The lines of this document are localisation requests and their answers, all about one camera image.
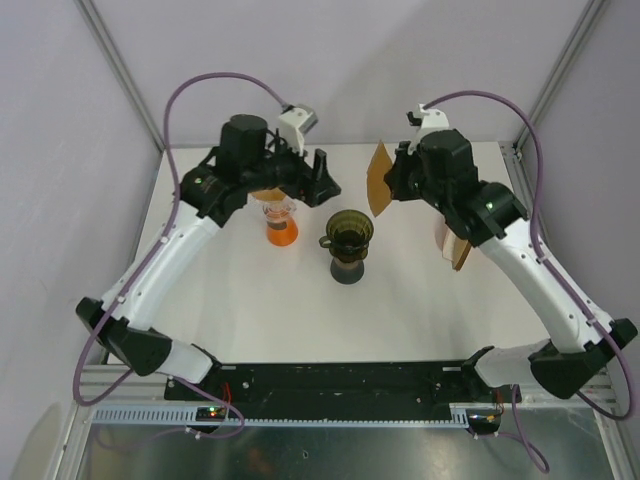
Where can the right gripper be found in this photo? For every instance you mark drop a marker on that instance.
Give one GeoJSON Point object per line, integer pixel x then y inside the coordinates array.
{"type": "Point", "coordinates": [395, 177]}

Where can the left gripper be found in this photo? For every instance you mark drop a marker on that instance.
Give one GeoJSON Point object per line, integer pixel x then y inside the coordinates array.
{"type": "Point", "coordinates": [305, 177]}

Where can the dark green dripper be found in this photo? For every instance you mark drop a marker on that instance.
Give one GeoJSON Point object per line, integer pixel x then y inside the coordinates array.
{"type": "Point", "coordinates": [347, 235]}

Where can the clear glass dripper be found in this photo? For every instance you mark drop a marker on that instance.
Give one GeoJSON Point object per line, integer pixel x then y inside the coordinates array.
{"type": "Point", "coordinates": [275, 211]}

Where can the brown coffee filter stack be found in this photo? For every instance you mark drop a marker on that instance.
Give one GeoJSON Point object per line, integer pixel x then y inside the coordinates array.
{"type": "Point", "coordinates": [453, 249]}

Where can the single brown coffee filter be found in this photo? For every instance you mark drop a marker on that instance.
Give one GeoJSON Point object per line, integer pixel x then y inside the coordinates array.
{"type": "Point", "coordinates": [269, 196]}

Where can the orange glass flask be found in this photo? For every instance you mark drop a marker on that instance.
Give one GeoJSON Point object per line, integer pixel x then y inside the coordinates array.
{"type": "Point", "coordinates": [282, 234]}

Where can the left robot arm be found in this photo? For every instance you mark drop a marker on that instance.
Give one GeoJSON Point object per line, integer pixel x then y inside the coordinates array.
{"type": "Point", "coordinates": [248, 159]}

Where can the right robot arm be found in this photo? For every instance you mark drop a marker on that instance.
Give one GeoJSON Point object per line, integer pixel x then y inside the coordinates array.
{"type": "Point", "coordinates": [582, 338]}

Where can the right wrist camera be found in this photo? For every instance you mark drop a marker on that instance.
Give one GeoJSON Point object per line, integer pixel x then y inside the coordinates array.
{"type": "Point", "coordinates": [425, 121]}

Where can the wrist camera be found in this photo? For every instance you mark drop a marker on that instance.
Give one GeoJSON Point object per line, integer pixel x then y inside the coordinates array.
{"type": "Point", "coordinates": [425, 121]}
{"type": "Point", "coordinates": [294, 123]}

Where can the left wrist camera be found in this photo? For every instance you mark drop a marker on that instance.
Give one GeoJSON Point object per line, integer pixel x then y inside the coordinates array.
{"type": "Point", "coordinates": [294, 123]}

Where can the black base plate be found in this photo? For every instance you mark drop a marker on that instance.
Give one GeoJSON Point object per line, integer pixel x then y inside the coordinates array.
{"type": "Point", "coordinates": [352, 390]}

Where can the grey cable duct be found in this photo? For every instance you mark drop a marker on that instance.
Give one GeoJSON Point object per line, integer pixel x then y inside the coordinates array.
{"type": "Point", "coordinates": [454, 417]}

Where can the right aluminium frame post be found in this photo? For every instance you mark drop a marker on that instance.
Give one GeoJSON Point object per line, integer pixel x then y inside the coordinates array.
{"type": "Point", "coordinates": [577, 40]}

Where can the aluminium frame post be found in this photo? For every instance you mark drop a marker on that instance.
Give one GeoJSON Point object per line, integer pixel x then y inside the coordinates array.
{"type": "Point", "coordinates": [577, 40]}
{"type": "Point", "coordinates": [108, 47]}

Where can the left aluminium frame post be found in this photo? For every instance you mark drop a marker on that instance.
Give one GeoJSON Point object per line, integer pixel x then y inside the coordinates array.
{"type": "Point", "coordinates": [108, 47]}

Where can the aluminium rail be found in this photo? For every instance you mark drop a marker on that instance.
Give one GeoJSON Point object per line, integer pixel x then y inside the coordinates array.
{"type": "Point", "coordinates": [96, 379]}

